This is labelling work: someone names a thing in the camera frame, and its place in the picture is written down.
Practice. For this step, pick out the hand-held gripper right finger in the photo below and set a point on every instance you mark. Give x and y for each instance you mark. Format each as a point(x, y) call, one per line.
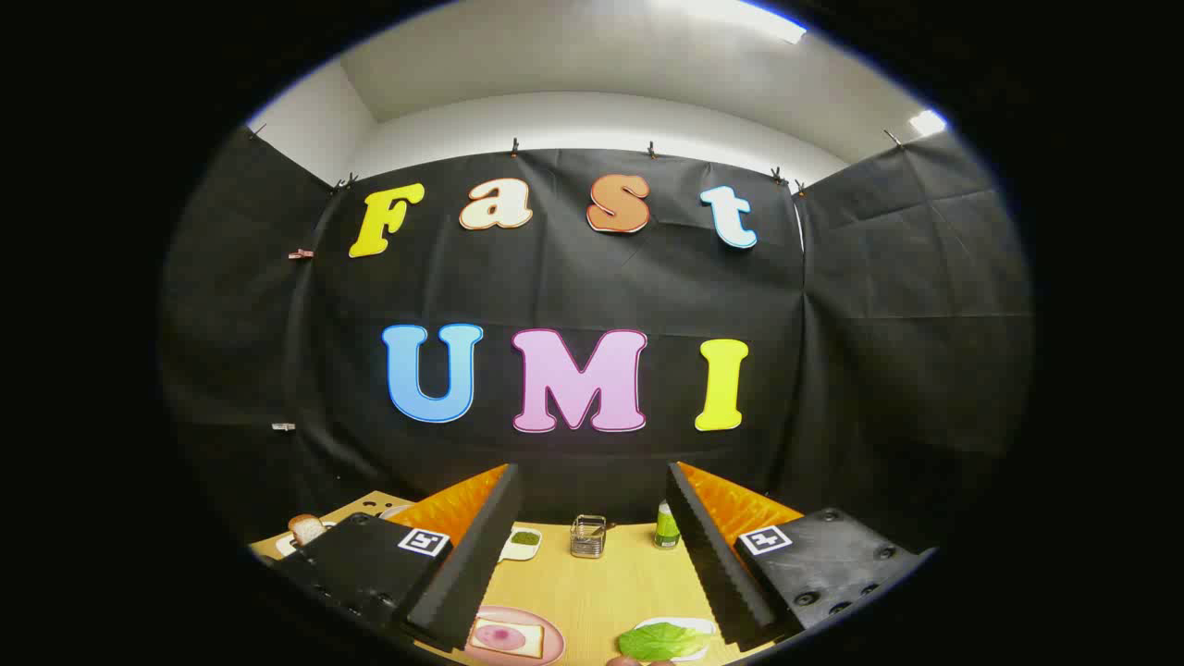
point(717, 555)

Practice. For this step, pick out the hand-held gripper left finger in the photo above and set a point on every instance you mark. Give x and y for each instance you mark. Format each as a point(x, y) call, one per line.
point(472, 564)

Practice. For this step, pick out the green lettuce leaf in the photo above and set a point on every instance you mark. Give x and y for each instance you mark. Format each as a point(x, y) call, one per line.
point(661, 640)

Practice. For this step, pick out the plain bread slice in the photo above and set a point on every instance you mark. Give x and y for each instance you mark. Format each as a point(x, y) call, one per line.
point(305, 529)

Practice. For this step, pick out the white divided dish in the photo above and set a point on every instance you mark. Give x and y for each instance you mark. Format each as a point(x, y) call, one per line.
point(518, 551)

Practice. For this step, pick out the green drink bottle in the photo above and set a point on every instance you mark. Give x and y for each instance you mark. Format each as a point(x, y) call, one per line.
point(666, 529)

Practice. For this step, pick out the pile of green beans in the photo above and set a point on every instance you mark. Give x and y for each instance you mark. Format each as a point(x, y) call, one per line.
point(524, 537)

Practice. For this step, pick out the white square plate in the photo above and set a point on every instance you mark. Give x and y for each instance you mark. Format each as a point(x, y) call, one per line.
point(694, 625)

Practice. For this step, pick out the pink ham slice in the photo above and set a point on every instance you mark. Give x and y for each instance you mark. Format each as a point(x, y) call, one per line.
point(499, 635)

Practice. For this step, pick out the bread slice under ham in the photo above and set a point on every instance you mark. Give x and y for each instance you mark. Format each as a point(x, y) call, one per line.
point(527, 640)

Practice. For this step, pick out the pink round plate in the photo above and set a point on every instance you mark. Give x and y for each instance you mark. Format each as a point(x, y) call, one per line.
point(553, 638)

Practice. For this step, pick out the white toaster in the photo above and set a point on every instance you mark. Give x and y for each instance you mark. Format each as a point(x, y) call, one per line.
point(285, 546)

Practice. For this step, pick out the black backdrop cloth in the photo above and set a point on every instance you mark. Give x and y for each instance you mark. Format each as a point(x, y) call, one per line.
point(601, 287)

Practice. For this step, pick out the ceiling light panel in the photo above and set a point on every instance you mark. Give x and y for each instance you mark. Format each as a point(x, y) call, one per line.
point(928, 122)

